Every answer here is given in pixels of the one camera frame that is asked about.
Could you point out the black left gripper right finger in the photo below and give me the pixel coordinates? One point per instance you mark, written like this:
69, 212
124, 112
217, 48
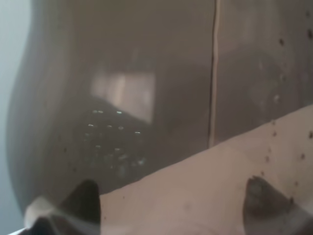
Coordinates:
266, 211

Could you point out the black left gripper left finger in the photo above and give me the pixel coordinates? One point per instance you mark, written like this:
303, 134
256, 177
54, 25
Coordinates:
78, 214

